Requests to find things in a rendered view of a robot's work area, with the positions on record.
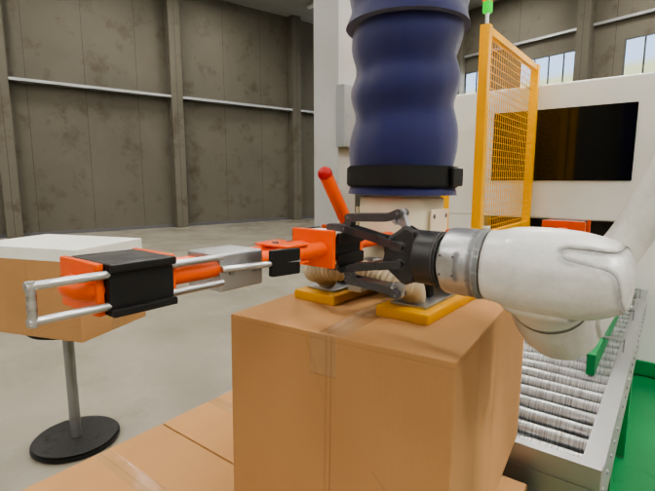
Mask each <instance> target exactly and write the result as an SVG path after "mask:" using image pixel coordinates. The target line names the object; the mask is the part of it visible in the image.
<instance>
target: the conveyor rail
mask: <svg viewBox="0 0 655 491"><path fill-rule="evenodd" d="M639 292H640V290H639V291H638V293H637V296H636V301H635V304H634V306H633V309H635V317H634V320H633V312H631V315H630V318H629V321H628V324H627V327H626V330H625V333H624V336H623V339H626V341H625V351H624V353H622V352H623V342H621V345H620V348H619V351H618V354H617V357H616V359H615V361H614V364H613V367H612V370H611V373H610V376H609V379H608V382H607V385H606V388H605V391H604V394H603V397H602V400H601V403H600V406H599V409H598V412H597V416H596V419H595V422H594V425H593V428H592V431H591V434H590V437H589V440H588V443H587V446H586V449H585V452H584V455H583V458H582V459H585V460H588V461H591V462H594V463H597V464H600V465H603V476H602V485H601V491H607V489H608V485H609V480H610V476H611V472H612V467H613V463H614V458H615V454H616V449H617V445H618V440H619V436H620V432H621V428H622V423H623V418H624V414H625V409H626V405H627V400H628V396H629V391H630V387H631V383H632V378H633V374H634V369H635V365H636V357H637V352H638V348H639V343H640V339H641V334H642V330H643V326H644V321H645V315H646V306H647V296H648V290H644V289H642V290H641V294H640V298H639Z"/></svg>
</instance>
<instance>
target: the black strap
mask: <svg viewBox="0 0 655 491"><path fill-rule="evenodd" d="M347 185H348V186H362V187H437V188H457V186H462V185H463V169H462V168H458V167H452V166H427V165H366V166H350V167H349V168H347Z"/></svg>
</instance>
